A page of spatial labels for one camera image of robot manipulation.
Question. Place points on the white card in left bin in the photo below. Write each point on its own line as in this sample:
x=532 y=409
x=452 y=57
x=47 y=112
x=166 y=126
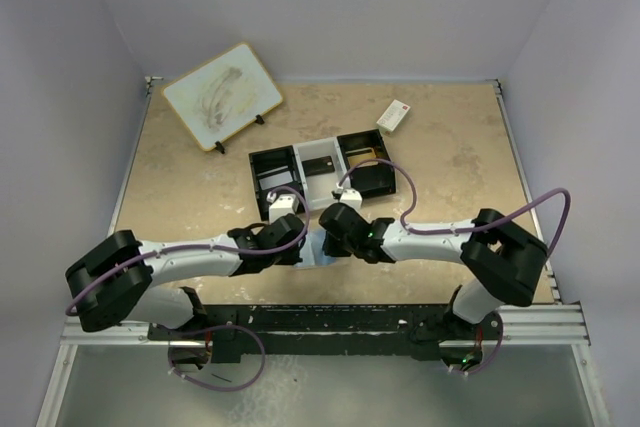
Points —
x=273 y=180

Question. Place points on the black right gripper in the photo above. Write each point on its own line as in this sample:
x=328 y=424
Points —
x=335 y=249

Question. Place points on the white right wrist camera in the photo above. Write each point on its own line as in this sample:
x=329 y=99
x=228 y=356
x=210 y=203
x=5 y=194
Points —
x=348 y=196

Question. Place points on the black board stand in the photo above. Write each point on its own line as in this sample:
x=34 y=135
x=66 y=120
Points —
x=239 y=136

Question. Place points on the black right bin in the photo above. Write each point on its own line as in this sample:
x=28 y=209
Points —
x=370 y=178

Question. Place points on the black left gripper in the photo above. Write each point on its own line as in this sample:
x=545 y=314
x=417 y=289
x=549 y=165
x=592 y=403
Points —
x=290 y=258

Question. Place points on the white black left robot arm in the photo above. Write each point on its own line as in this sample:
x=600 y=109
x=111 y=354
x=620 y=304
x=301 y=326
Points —
x=125 y=279

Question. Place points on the dark grey card with chip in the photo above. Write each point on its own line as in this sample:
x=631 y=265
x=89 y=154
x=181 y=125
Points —
x=318 y=166

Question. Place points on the black left bin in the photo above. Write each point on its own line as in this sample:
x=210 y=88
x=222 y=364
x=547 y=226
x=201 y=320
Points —
x=270 y=169

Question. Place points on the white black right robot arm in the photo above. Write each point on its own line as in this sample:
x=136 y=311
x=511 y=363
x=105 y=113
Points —
x=506 y=260

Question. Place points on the small white red box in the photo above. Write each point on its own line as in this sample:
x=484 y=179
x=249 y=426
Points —
x=392 y=117

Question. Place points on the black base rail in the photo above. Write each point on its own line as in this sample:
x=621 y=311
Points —
x=422 y=332

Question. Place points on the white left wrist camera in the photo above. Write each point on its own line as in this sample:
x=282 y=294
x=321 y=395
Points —
x=282 y=202

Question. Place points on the white board with wooden frame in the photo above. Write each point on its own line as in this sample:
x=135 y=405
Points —
x=222 y=96

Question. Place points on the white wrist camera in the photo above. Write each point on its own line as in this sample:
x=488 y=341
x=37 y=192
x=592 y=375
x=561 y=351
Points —
x=348 y=196
x=282 y=202

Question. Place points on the white middle bin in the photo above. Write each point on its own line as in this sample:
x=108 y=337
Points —
x=318 y=189

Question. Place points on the beige card holder wallet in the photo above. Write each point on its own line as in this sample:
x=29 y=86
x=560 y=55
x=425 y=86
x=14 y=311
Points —
x=312 y=254

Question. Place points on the black bin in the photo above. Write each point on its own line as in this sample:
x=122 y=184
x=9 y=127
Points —
x=370 y=178
x=270 y=169

